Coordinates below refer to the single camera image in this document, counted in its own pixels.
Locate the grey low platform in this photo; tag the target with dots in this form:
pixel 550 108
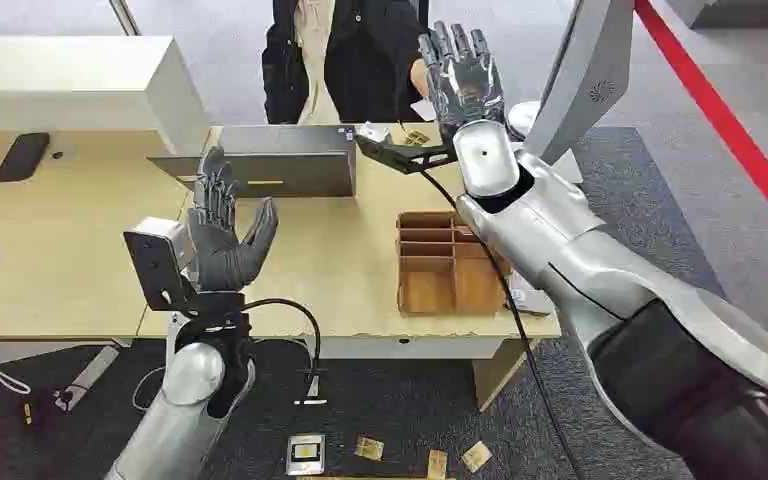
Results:
pixel 742 12

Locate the wooden table leg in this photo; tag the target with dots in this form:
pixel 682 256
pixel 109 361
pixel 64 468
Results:
pixel 496 378

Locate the wooden card box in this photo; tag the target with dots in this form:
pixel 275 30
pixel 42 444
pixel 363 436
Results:
pixel 437 285

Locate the tan card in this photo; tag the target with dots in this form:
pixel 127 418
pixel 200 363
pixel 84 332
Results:
pixel 477 457
pixel 369 448
pixel 437 465

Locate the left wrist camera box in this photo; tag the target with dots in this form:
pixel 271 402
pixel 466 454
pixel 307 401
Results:
pixel 155 265

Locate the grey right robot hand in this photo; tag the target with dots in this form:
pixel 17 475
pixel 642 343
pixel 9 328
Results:
pixel 463 86

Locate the printed card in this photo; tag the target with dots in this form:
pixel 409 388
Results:
pixel 424 111

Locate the black phone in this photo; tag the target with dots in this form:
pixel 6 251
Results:
pixel 21 158

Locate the white raised counter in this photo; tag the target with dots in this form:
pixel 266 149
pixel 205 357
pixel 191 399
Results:
pixel 59 73

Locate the metal pole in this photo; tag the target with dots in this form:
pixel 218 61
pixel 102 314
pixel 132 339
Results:
pixel 124 16

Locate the white card reader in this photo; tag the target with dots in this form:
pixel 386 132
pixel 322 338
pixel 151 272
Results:
pixel 306 454

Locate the grey metal box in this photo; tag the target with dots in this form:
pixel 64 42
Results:
pixel 291 166

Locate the person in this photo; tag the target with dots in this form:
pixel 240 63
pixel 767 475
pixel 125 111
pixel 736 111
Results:
pixel 364 60

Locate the white power strip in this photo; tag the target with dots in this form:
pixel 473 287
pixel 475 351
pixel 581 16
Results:
pixel 89 378

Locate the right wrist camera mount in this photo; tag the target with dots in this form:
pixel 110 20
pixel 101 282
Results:
pixel 410 156

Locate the person's hand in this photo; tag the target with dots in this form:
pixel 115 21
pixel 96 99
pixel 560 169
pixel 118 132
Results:
pixel 419 76

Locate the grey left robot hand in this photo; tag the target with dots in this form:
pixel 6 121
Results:
pixel 222 252

